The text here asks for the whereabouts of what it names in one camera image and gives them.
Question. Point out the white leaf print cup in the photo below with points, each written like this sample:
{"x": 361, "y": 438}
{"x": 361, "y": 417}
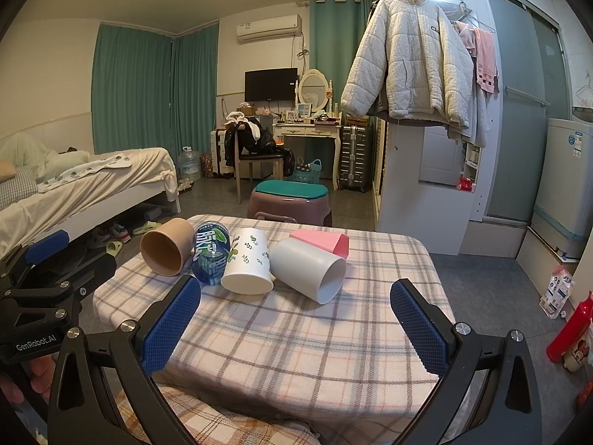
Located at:
{"x": 246, "y": 259}

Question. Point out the white washing machine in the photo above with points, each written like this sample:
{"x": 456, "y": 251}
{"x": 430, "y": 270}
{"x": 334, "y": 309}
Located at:
{"x": 563, "y": 185}

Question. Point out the pink cup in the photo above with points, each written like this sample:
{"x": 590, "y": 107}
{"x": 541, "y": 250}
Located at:
{"x": 319, "y": 239}

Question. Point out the wide green curtain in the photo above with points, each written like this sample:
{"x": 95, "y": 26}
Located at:
{"x": 132, "y": 88}

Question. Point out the white patterned blanket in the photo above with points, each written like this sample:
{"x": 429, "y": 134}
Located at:
{"x": 88, "y": 169}

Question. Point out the blue green printed cup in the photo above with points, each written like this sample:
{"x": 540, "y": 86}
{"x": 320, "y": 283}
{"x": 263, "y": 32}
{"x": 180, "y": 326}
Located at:
{"x": 209, "y": 250}

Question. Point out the black jacket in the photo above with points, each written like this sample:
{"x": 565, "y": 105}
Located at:
{"x": 261, "y": 136}

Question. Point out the teal plastic basket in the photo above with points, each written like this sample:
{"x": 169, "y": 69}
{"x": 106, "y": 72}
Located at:
{"x": 308, "y": 174}

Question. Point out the bed with beige sheet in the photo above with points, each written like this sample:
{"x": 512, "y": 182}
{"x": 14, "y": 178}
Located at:
{"x": 92, "y": 185}

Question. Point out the grey hanging garment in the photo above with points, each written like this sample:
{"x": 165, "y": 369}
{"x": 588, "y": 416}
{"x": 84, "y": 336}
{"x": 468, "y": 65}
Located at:
{"x": 479, "y": 111}

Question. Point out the red patterned bag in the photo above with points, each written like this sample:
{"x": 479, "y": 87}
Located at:
{"x": 206, "y": 166}

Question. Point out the grey sneakers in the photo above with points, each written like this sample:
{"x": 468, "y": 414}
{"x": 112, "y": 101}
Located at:
{"x": 111, "y": 234}

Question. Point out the white printed packet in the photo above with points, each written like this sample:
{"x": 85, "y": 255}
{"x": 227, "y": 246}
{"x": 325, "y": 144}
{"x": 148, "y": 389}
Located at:
{"x": 558, "y": 292}

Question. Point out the white quilted jacket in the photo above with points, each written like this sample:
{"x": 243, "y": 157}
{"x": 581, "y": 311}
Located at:
{"x": 407, "y": 55}

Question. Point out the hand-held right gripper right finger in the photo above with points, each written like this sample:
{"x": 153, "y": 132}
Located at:
{"x": 417, "y": 329}

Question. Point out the purple plastic stool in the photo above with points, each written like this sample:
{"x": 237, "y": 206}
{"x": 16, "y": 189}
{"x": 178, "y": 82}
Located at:
{"x": 289, "y": 208}

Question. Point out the green slipper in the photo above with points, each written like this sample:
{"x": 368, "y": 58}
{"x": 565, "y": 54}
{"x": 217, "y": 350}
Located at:
{"x": 114, "y": 248}
{"x": 147, "y": 228}

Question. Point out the white dressing table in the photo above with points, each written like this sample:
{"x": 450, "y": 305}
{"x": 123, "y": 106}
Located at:
{"x": 305, "y": 130}

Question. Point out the person's left hand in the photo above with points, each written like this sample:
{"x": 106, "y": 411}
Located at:
{"x": 42, "y": 373}

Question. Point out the green stool cushion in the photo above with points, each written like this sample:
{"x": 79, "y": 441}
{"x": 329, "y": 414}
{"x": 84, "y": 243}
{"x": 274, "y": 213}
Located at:
{"x": 289, "y": 189}

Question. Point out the red bottle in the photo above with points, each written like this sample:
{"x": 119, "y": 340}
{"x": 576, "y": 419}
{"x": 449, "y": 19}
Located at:
{"x": 572, "y": 329}

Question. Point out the white air conditioner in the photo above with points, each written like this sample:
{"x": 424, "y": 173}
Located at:
{"x": 268, "y": 28}

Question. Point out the dark ribbed suitcase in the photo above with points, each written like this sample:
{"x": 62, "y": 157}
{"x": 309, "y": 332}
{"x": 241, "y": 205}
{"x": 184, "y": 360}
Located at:
{"x": 354, "y": 157}

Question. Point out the beige cup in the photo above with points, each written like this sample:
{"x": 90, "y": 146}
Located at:
{"x": 172, "y": 236}

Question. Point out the plaid tablecloth table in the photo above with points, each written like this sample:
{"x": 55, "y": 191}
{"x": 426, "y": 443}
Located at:
{"x": 287, "y": 338}

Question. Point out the grey checkered pillow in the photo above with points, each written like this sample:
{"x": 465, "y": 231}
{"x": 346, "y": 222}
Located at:
{"x": 16, "y": 187}

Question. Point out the narrow green curtain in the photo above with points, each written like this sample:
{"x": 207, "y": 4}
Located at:
{"x": 197, "y": 88}

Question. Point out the tall green curtain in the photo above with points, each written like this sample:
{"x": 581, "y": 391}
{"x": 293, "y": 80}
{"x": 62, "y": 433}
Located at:
{"x": 333, "y": 41}

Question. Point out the frosted glass sliding door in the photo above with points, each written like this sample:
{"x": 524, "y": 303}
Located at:
{"x": 514, "y": 125}

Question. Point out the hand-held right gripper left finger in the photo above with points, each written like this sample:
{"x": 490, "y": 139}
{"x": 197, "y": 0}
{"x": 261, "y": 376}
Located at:
{"x": 171, "y": 324}

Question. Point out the white cloth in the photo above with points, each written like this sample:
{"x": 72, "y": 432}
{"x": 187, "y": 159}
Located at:
{"x": 238, "y": 118}

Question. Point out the wooden chair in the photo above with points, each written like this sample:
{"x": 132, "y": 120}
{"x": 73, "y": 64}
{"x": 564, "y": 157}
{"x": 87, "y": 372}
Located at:
{"x": 259, "y": 160}

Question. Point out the black bag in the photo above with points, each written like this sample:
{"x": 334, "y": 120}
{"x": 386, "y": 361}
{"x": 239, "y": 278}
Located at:
{"x": 286, "y": 162}

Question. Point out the white suitcase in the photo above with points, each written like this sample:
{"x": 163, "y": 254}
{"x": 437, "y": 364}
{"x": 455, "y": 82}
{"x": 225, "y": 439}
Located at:
{"x": 218, "y": 150}

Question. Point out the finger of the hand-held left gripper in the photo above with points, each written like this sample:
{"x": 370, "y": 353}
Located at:
{"x": 46, "y": 245}
{"x": 88, "y": 266}

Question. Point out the large water jug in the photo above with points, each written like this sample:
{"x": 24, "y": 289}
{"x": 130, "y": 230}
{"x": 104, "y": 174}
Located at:
{"x": 189, "y": 164}

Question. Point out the pink towel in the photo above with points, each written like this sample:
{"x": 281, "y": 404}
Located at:
{"x": 486, "y": 60}

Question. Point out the plain white cup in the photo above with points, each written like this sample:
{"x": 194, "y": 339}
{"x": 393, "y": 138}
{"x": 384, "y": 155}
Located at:
{"x": 296, "y": 259}

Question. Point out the black television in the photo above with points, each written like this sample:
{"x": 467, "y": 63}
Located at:
{"x": 271, "y": 84}

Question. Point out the oval vanity mirror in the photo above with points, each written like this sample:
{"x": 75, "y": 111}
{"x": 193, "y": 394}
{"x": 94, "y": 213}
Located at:
{"x": 315, "y": 88}

